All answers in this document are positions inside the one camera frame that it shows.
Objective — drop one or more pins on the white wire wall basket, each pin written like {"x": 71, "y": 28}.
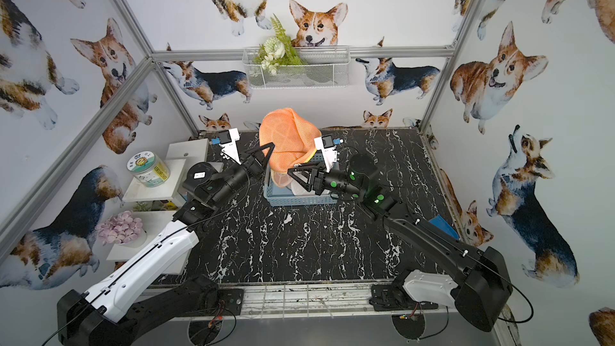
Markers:
{"x": 321, "y": 67}

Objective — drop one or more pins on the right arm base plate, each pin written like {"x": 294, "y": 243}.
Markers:
{"x": 386, "y": 297}

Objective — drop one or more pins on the pink flower bunch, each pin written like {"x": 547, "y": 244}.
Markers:
{"x": 123, "y": 228}

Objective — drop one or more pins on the green labelled round jar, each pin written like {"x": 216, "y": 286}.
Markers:
{"x": 148, "y": 169}

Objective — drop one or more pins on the light blue perforated plastic basket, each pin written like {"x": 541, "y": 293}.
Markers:
{"x": 292, "y": 195}

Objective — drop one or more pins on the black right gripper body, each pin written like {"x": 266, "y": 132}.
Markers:
{"x": 319, "y": 180}

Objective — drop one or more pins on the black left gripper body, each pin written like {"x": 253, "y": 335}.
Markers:
{"x": 247, "y": 166}

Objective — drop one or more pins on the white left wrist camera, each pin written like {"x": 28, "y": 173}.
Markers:
{"x": 227, "y": 139}

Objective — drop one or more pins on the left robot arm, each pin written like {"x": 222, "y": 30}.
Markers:
{"x": 110, "y": 312}

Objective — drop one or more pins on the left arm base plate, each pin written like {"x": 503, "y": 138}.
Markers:
{"x": 226, "y": 300}

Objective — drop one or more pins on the white tiered wooden shelf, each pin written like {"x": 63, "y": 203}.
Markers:
{"x": 179, "y": 159}

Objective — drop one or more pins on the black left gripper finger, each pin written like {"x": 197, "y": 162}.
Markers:
{"x": 264, "y": 159}
{"x": 254, "y": 152}

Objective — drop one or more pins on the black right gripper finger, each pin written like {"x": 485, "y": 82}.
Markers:
{"x": 305, "y": 170}
{"x": 300, "y": 185}

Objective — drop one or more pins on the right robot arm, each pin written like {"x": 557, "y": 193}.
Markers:
{"x": 475, "y": 282}

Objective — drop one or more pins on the blue flat tool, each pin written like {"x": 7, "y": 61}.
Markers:
{"x": 443, "y": 225}

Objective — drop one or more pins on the green artificial fern plant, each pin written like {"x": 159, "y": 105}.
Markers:
{"x": 277, "y": 52}

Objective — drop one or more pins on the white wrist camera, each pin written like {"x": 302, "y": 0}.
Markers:
{"x": 227, "y": 139}
{"x": 327, "y": 146}

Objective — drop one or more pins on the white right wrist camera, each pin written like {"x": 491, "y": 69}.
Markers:
{"x": 327, "y": 146}

